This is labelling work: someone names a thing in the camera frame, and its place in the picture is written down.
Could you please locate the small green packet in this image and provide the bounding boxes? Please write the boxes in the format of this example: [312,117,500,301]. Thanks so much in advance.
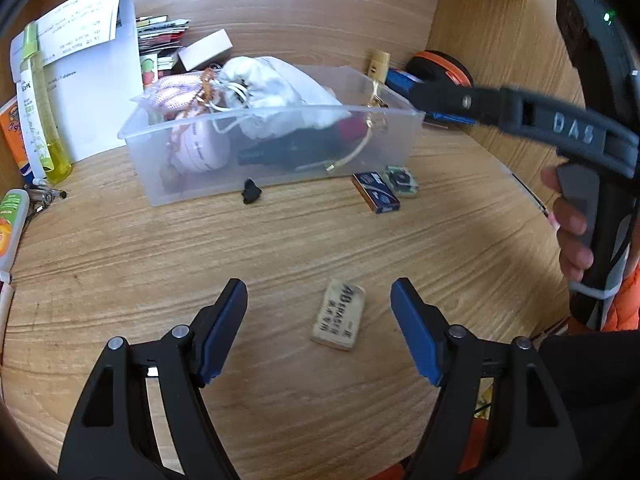
[384,165,420,199]

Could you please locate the person's right hand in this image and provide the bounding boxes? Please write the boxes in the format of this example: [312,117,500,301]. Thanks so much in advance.
[541,166,596,282]

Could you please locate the blue striped pencil case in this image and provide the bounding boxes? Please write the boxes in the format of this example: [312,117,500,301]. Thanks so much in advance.
[422,110,481,126]

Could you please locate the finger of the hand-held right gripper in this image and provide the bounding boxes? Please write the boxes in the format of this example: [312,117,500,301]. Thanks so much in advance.
[387,67,638,181]

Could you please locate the black object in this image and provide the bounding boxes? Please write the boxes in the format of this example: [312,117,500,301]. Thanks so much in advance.
[235,125,361,171]

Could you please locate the olive green lump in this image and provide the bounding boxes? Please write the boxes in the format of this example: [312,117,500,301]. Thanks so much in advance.
[159,162,183,191]

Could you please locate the beige cylinder stamp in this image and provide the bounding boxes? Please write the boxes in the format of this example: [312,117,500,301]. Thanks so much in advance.
[369,49,391,83]

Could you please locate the beige eraser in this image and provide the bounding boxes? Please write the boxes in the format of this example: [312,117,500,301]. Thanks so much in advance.
[311,278,367,351]

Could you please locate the stack of books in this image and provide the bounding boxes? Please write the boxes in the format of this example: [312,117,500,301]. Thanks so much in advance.
[135,14,191,68]

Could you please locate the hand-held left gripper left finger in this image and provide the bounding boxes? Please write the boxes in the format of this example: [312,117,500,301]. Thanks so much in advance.
[57,277,249,480]

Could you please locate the small dark blue box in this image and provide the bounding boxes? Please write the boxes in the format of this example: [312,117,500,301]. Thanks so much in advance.
[351,171,402,216]

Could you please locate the small black clip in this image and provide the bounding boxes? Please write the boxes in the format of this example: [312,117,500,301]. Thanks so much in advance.
[239,177,263,206]

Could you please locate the white green tube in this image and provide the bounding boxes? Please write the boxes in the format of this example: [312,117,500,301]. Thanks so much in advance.
[0,189,30,283]

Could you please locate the white paper sheet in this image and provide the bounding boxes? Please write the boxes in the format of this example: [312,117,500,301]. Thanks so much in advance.
[12,0,151,163]

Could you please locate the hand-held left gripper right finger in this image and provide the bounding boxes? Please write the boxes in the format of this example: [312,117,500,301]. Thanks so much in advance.
[390,277,583,480]

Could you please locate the orange tube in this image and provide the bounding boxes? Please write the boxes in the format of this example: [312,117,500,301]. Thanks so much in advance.
[0,95,38,186]

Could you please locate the thin black cable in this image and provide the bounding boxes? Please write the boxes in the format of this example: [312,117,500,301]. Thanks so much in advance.
[505,170,556,221]

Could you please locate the white cardboard box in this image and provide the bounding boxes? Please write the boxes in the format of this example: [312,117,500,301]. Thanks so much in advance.
[177,28,233,72]

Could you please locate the orange black tape measure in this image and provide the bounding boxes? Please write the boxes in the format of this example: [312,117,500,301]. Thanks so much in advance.
[404,50,475,88]

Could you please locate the white drawstring bag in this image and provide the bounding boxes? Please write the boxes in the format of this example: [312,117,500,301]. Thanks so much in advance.
[212,55,353,141]

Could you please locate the tan cord with gold clasp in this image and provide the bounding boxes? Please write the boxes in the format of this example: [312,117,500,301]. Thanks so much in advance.
[295,92,390,173]

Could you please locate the clear plastic storage box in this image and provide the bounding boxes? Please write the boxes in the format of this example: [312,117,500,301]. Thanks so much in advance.
[117,62,427,207]

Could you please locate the fruit print card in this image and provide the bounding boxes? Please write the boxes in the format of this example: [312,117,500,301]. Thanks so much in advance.
[140,55,160,86]

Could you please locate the yellow green spray bottle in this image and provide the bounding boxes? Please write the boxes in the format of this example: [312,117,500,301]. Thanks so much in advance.
[11,22,73,185]

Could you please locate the pink knitted pouch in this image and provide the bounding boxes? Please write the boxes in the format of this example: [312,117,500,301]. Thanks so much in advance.
[137,72,221,121]

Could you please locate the wooden desktop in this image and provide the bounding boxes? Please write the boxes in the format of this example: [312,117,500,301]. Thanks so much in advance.
[0,5,576,480]

